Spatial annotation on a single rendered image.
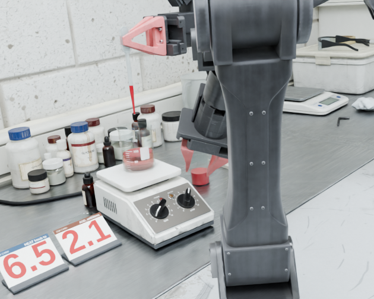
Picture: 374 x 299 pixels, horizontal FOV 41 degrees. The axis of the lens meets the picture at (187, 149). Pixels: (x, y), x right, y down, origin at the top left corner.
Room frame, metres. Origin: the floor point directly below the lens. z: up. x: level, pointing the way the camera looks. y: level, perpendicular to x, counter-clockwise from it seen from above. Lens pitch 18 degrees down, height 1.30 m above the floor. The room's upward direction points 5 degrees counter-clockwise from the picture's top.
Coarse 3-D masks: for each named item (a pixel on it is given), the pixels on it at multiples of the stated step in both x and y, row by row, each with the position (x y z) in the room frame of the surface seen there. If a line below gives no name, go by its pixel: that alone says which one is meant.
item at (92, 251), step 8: (112, 232) 0.77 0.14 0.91; (112, 240) 0.76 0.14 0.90; (64, 248) 0.72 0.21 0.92; (88, 248) 0.73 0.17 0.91; (96, 248) 0.74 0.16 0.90; (104, 248) 0.73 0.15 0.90; (112, 248) 0.74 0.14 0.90; (64, 256) 0.72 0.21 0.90; (72, 256) 0.71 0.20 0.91; (80, 256) 0.71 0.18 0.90; (88, 256) 0.71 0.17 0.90
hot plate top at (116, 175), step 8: (112, 168) 0.89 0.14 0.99; (120, 168) 0.88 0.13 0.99; (160, 168) 0.86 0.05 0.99; (168, 168) 0.86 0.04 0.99; (176, 168) 0.86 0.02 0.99; (104, 176) 0.85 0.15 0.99; (112, 176) 0.84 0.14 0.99; (120, 176) 0.84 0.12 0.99; (128, 176) 0.84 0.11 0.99; (136, 176) 0.83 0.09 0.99; (144, 176) 0.83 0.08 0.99; (152, 176) 0.83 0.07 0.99; (160, 176) 0.82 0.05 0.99; (168, 176) 0.83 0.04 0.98; (112, 184) 0.82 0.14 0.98; (120, 184) 0.80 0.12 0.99; (128, 184) 0.80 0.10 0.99; (136, 184) 0.80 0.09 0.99; (144, 184) 0.80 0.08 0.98; (152, 184) 0.81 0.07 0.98
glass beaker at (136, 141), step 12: (120, 132) 0.86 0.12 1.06; (132, 132) 0.85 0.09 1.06; (144, 132) 0.85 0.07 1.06; (120, 144) 0.87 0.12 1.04; (132, 144) 0.85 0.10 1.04; (144, 144) 0.85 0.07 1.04; (132, 156) 0.85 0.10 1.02; (144, 156) 0.85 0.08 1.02; (132, 168) 0.85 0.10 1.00; (144, 168) 0.85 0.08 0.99
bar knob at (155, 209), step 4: (164, 200) 0.77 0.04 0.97; (156, 204) 0.77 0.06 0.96; (160, 204) 0.76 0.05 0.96; (164, 204) 0.76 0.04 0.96; (152, 208) 0.76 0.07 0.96; (156, 208) 0.75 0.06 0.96; (160, 208) 0.75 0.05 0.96; (164, 208) 0.77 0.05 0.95; (152, 212) 0.75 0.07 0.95; (156, 212) 0.74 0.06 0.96; (160, 212) 0.75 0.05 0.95; (164, 212) 0.76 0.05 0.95; (168, 212) 0.76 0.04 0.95; (156, 216) 0.75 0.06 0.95; (160, 216) 0.75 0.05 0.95; (164, 216) 0.75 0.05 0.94
